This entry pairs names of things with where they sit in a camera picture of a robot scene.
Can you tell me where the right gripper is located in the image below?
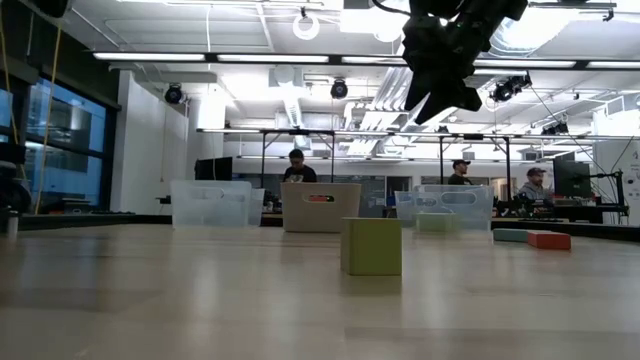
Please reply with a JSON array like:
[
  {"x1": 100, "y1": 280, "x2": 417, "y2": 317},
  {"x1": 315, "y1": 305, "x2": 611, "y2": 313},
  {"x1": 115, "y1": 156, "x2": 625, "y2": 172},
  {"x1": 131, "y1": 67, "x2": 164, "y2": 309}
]
[{"x1": 402, "y1": 14, "x2": 496, "y2": 127}]

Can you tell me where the blue rectangular block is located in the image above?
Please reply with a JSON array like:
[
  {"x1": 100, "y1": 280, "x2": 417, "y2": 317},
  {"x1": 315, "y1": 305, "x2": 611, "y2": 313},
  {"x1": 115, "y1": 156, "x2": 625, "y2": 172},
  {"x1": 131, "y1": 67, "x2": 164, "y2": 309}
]
[{"x1": 492, "y1": 228, "x2": 531, "y2": 244}]

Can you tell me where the green cube block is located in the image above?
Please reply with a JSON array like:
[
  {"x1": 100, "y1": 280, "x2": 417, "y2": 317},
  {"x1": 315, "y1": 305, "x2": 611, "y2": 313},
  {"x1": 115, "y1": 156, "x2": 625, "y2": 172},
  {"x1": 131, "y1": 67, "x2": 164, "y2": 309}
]
[{"x1": 340, "y1": 216, "x2": 403, "y2": 277}]

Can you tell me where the long ceiling light strip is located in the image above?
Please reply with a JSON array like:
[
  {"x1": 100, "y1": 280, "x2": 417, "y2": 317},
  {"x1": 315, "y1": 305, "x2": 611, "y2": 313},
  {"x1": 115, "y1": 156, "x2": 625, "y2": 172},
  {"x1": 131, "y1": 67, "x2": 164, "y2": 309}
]
[
  {"x1": 217, "y1": 54, "x2": 330, "y2": 64},
  {"x1": 342, "y1": 55, "x2": 407, "y2": 65},
  {"x1": 93, "y1": 52, "x2": 206, "y2": 62},
  {"x1": 587, "y1": 60, "x2": 640, "y2": 70},
  {"x1": 472, "y1": 59, "x2": 577, "y2": 69}
]

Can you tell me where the black spotlight cluster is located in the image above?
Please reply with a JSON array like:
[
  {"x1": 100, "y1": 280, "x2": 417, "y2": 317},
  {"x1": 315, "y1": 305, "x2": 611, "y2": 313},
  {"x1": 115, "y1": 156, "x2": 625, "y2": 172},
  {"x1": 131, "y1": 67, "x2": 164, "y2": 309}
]
[
  {"x1": 542, "y1": 119, "x2": 571, "y2": 136},
  {"x1": 488, "y1": 72, "x2": 534, "y2": 104}
]

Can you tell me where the person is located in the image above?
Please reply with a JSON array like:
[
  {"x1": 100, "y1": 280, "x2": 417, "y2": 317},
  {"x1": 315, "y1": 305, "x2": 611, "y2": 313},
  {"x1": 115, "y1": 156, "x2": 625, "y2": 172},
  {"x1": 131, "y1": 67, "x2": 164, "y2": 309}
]
[
  {"x1": 517, "y1": 166, "x2": 554, "y2": 201},
  {"x1": 282, "y1": 148, "x2": 318, "y2": 184},
  {"x1": 447, "y1": 158, "x2": 474, "y2": 186}
]

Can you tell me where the clear plastic bin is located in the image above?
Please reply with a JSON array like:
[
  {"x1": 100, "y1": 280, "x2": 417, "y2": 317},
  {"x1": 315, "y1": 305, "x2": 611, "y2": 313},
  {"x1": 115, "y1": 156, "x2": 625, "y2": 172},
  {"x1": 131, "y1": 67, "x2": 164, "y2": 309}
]
[
  {"x1": 394, "y1": 184, "x2": 495, "y2": 232},
  {"x1": 169, "y1": 179, "x2": 266, "y2": 229}
]

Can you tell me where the black monitor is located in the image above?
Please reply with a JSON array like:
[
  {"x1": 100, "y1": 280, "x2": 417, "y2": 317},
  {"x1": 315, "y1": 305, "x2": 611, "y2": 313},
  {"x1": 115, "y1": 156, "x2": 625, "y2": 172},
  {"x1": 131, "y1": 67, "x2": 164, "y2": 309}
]
[
  {"x1": 552, "y1": 152, "x2": 591, "y2": 199},
  {"x1": 194, "y1": 156, "x2": 234, "y2": 182}
]

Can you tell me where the grey plastic bin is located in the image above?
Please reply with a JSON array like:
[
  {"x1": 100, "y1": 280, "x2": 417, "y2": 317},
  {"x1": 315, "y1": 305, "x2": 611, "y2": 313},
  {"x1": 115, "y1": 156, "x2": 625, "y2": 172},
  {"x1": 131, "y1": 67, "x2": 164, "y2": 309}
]
[{"x1": 279, "y1": 181, "x2": 362, "y2": 234}]

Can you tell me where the black background desk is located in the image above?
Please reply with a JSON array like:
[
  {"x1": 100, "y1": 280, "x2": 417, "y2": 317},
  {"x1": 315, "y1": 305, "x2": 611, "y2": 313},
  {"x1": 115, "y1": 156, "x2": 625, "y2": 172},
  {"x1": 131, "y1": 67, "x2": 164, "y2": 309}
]
[{"x1": 492, "y1": 197, "x2": 629, "y2": 224}]

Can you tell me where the black monitor stand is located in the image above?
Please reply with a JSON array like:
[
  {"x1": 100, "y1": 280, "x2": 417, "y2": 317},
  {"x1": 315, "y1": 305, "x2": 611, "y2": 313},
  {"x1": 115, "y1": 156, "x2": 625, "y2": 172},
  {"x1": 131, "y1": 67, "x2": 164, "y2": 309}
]
[{"x1": 587, "y1": 168, "x2": 629, "y2": 221}]

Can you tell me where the white poster board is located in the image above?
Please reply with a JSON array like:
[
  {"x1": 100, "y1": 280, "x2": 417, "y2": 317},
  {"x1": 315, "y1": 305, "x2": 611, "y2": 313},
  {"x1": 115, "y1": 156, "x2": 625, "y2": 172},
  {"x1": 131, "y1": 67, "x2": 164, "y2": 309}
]
[{"x1": 592, "y1": 139, "x2": 640, "y2": 221}]

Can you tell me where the large glass window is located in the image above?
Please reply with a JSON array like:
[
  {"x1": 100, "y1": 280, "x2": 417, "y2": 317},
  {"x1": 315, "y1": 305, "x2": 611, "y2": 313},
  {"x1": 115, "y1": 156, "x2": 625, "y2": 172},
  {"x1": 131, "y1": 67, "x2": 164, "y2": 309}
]
[{"x1": 0, "y1": 74, "x2": 121, "y2": 216}]

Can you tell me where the silver ventilation duct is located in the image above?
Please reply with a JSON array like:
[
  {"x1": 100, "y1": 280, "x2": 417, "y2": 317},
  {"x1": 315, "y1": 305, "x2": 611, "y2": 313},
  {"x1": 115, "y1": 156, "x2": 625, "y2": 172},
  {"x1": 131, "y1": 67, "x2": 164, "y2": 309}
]
[{"x1": 372, "y1": 9, "x2": 551, "y2": 116}]

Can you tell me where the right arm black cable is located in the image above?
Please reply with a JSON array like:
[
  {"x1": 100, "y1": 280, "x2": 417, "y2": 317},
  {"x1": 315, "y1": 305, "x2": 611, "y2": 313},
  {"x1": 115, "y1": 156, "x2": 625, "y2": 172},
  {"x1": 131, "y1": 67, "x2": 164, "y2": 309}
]
[{"x1": 372, "y1": 0, "x2": 414, "y2": 16}]

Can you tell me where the white ring light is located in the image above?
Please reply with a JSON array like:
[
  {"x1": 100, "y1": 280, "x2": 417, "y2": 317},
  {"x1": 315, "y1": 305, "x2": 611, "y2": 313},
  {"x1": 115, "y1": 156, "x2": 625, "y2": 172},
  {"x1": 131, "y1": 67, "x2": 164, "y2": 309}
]
[{"x1": 292, "y1": 7, "x2": 321, "y2": 42}]

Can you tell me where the white ceiling duct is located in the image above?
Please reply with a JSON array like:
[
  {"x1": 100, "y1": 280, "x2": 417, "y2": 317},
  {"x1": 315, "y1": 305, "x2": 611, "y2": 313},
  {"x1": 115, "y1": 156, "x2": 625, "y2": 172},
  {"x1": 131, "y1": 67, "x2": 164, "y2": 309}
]
[{"x1": 269, "y1": 64, "x2": 314, "y2": 151}]

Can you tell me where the black light rail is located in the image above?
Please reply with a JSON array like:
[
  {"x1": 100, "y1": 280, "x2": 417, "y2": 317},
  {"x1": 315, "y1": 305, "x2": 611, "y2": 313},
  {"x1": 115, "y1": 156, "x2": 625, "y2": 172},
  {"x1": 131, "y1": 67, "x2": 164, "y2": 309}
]
[{"x1": 92, "y1": 49, "x2": 640, "y2": 71}]

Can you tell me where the yellow hanging cable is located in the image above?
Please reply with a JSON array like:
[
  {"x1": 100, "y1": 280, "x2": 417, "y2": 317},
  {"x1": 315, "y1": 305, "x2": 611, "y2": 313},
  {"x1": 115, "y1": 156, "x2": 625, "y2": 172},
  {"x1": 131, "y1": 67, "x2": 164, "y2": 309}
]
[
  {"x1": 33, "y1": 22, "x2": 62, "y2": 216},
  {"x1": 0, "y1": 0, "x2": 29, "y2": 201}
]

